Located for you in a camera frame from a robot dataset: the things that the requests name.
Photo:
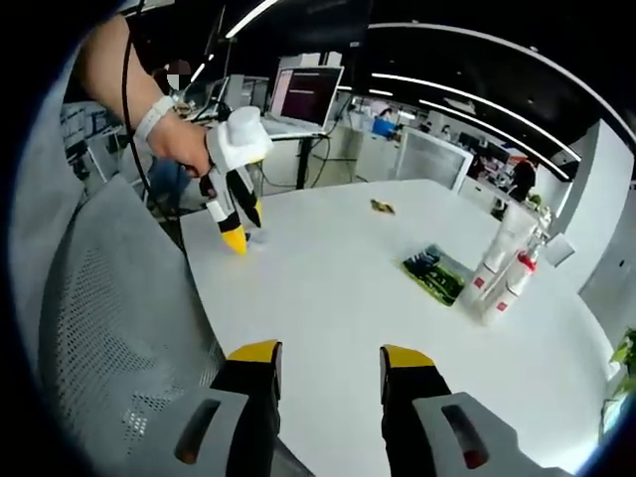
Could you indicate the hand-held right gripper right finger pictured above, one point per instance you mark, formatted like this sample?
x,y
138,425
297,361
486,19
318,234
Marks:
x,y
407,397

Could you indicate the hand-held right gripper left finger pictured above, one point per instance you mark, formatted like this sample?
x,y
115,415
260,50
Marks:
x,y
253,397

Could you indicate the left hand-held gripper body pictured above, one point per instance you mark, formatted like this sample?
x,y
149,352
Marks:
x,y
243,139

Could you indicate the green black packet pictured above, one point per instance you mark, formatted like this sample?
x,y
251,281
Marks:
x,y
434,275

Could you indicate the brown snack wrapper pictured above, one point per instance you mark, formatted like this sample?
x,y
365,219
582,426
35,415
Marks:
x,y
382,206

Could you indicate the white skincare tube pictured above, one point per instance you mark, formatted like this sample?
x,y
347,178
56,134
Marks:
x,y
514,228

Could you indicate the person's left hand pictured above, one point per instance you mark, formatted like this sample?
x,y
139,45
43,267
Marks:
x,y
181,146

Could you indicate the computer monitor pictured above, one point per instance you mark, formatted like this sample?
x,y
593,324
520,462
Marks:
x,y
308,94

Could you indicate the white wristband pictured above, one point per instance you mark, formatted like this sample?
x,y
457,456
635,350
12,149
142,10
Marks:
x,y
154,116

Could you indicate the ceiling light strip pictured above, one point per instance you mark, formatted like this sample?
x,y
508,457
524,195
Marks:
x,y
248,20
447,91
497,130

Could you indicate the dark hanging panel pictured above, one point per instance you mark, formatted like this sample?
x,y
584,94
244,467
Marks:
x,y
328,25

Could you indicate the blue bin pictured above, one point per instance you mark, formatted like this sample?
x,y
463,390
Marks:
x,y
385,125

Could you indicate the grey mesh office chair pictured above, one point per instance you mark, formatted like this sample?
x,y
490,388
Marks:
x,y
124,323

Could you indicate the white mesh-back chair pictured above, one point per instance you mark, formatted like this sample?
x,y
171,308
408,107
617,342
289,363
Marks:
x,y
432,159

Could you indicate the small white chair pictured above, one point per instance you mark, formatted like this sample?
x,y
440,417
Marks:
x,y
561,248

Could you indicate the potted green plant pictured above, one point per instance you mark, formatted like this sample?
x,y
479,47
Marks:
x,y
627,353

